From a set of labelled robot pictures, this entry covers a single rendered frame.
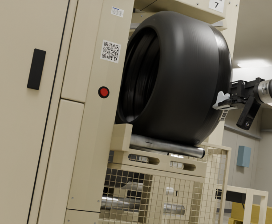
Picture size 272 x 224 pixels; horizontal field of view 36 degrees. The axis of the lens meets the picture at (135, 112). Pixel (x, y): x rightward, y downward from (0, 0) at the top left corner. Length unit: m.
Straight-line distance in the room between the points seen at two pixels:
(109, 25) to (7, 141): 0.95
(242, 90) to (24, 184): 0.89
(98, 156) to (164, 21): 0.57
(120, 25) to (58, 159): 0.94
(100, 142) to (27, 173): 0.80
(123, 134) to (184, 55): 0.36
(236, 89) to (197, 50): 0.21
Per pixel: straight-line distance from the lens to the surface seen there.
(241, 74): 8.26
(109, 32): 1.62
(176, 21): 1.62
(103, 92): 1.56
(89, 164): 1.54
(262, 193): 4.23
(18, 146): 0.77
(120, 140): 1.49
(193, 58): 1.53
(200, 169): 1.64
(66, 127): 0.80
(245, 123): 1.43
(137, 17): 2.14
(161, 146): 1.58
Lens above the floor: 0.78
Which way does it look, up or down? 8 degrees up
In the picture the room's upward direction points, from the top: 9 degrees clockwise
